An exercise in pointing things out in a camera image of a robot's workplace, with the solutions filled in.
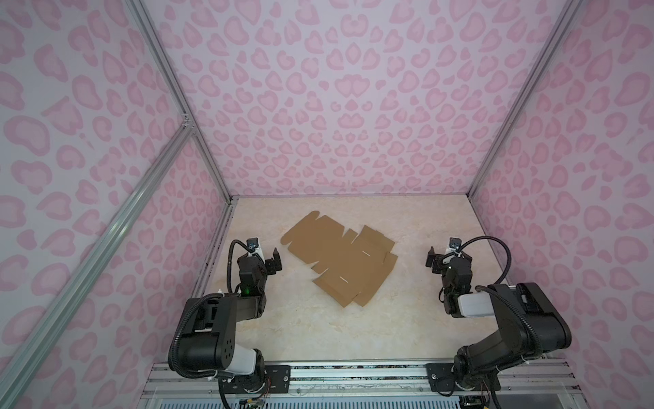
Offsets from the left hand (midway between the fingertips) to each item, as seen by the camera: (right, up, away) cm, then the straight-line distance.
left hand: (263, 247), depth 91 cm
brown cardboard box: (+30, -10, +5) cm, 32 cm away
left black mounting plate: (+7, -35, -19) cm, 41 cm away
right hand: (+66, 0, 0) cm, 66 cm away
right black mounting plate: (+56, -36, -18) cm, 69 cm away
